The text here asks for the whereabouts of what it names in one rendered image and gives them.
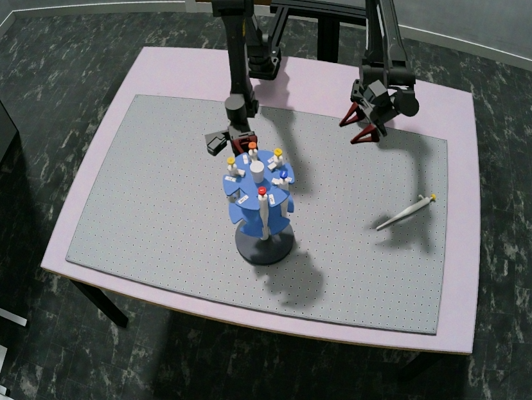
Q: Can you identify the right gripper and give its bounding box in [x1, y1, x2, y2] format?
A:
[231, 124, 258, 158]

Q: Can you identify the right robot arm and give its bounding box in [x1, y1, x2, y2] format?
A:
[204, 0, 279, 157]

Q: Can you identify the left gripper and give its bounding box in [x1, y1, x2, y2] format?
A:
[339, 98, 387, 144]

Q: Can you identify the grey rectangular mat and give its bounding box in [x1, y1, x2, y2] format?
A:
[65, 94, 448, 334]

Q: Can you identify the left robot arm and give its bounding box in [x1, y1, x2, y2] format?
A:
[352, 0, 420, 123]

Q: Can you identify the blue carousel stand with black round base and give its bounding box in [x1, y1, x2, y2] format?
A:
[223, 150, 294, 266]

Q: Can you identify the white pipette with blue button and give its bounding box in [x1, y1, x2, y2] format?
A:
[271, 170, 288, 218]

